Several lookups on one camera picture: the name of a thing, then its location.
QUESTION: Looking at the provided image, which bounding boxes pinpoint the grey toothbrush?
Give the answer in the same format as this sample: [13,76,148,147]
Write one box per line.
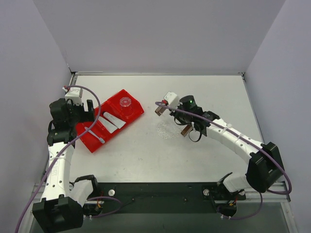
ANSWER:
[88,130,105,144]

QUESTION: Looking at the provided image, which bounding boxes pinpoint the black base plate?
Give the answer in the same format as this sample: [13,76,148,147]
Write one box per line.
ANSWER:
[83,182,246,216]

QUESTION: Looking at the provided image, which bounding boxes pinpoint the toothpaste tube black cap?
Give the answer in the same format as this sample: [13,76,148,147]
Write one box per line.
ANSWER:
[103,112,126,129]

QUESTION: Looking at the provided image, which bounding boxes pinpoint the aluminium front rail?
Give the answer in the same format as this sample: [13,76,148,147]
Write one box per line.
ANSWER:
[34,182,291,203]

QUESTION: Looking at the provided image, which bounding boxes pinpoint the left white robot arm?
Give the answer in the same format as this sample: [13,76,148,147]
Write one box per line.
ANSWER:
[32,98,100,233]

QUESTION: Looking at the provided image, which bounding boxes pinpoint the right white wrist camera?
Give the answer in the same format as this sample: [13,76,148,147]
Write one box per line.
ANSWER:
[163,92,180,109]

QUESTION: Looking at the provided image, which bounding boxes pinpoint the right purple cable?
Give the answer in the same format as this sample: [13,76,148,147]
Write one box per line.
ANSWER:
[155,100,294,220]

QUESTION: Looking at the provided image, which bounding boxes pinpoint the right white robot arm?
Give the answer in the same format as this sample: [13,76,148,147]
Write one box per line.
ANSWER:
[158,92,284,193]

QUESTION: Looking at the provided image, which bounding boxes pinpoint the red plastic compartment box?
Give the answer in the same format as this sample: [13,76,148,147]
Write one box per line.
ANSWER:
[80,89,144,153]

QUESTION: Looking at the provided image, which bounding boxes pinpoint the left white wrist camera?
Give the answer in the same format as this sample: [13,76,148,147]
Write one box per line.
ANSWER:
[62,86,83,106]

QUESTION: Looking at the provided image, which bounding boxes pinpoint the clear plastic cup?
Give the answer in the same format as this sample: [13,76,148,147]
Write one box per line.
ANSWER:
[119,97,133,117]

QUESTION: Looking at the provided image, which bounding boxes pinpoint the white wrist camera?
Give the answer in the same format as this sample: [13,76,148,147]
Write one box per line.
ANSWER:
[62,86,83,106]
[163,92,180,109]

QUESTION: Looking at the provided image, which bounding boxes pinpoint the clear tray brown handles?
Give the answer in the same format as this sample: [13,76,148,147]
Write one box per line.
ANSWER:
[155,106,186,139]

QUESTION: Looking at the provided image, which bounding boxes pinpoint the toothpaste tube green cap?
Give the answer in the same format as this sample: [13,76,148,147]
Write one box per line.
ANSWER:
[98,116,118,134]

